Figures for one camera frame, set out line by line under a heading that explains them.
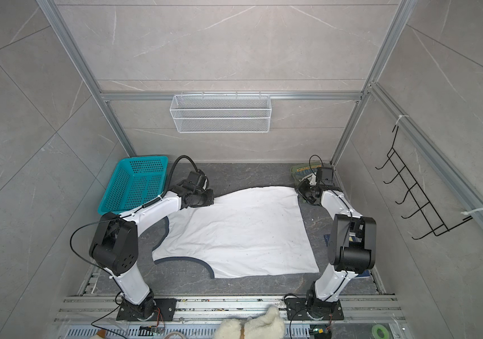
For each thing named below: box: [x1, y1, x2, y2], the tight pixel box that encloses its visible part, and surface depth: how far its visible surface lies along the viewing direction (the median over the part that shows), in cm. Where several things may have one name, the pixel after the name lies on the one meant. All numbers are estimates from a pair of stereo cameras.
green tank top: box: [290, 162, 324, 189], surface depth 113 cm
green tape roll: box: [371, 324, 390, 339], surface depth 71 cm
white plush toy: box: [213, 305, 286, 339], surface depth 63 cm
